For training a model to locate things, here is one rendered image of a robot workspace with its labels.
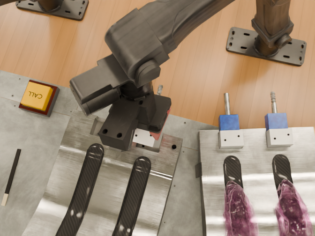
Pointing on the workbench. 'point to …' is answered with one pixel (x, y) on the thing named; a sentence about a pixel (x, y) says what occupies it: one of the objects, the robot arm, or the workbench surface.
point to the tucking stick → (11, 177)
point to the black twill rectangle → (198, 170)
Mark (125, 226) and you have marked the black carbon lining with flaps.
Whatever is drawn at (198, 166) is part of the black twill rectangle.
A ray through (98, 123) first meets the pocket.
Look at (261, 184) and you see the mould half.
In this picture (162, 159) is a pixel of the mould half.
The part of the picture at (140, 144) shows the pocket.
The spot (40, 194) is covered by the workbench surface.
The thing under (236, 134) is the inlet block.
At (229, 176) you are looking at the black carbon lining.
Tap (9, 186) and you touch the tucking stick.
